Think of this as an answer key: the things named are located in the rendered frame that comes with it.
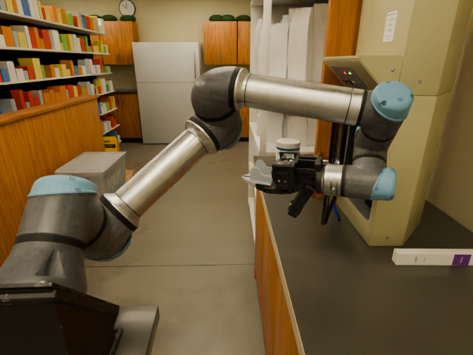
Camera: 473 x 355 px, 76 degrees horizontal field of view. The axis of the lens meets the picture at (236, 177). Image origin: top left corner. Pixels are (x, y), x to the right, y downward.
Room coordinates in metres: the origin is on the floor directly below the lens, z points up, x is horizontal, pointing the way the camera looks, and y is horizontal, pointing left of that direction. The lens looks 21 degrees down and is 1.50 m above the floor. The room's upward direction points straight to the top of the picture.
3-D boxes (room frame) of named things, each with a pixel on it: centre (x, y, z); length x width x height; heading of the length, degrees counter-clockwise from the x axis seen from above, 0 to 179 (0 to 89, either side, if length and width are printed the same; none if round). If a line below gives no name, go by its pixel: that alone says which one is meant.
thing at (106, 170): (2.61, 1.29, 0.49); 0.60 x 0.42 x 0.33; 1
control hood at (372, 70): (0.99, -0.37, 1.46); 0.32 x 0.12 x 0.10; 1
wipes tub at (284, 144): (1.62, -0.29, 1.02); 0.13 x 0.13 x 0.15
